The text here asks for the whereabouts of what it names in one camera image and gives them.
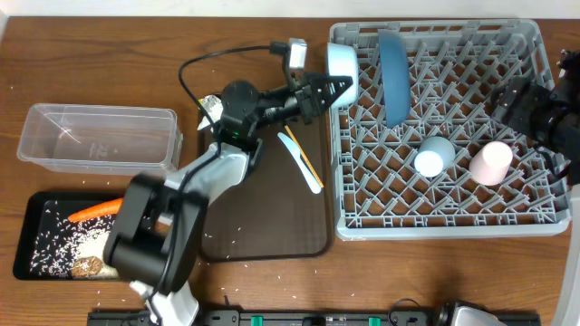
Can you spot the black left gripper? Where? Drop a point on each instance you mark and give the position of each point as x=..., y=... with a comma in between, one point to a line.
x=306, y=96

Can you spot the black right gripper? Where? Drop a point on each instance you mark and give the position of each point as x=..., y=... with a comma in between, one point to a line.
x=521, y=98

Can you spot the black waste tray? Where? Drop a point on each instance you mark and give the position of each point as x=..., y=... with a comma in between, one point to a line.
x=32, y=219

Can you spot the brown food scrap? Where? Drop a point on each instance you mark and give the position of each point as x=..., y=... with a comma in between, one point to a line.
x=87, y=267

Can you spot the grey dishwasher rack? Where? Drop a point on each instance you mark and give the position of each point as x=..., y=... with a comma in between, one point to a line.
x=454, y=66

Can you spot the light blue plastic knife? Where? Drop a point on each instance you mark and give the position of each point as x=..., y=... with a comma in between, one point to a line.
x=296, y=155

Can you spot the dark brown serving tray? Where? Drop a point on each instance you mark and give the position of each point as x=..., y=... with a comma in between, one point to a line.
x=273, y=214

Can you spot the light blue rice bowl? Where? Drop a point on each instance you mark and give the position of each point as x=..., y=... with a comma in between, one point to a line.
x=341, y=60

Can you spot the dark blue plate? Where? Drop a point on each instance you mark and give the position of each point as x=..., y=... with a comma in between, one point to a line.
x=395, y=78

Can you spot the wooden chopstick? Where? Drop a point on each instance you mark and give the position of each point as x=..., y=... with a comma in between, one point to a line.
x=304, y=157

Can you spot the clear plastic bin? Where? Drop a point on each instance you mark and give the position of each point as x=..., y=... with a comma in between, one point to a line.
x=99, y=139

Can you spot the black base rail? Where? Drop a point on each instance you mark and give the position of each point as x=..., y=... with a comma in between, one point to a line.
x=234, y=318

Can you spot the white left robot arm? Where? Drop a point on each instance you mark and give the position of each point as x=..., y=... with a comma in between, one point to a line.
x=156, y=234

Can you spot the orange carrot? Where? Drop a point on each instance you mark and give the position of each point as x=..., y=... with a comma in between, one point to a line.
x=103, y=209

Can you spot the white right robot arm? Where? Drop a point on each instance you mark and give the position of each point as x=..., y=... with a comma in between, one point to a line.
x=566, y=143

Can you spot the yellow foil wrapper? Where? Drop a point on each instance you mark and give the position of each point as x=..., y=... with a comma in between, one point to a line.
x=214, y=108

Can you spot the pink plastic cup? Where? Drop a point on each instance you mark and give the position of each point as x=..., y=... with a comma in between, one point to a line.
x=491, y=164

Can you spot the spilled white rice pile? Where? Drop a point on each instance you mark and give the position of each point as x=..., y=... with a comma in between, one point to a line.
x=59, y=243

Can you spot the light blue plastic cup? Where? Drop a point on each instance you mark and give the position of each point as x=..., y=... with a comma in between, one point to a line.
x=434, y=156

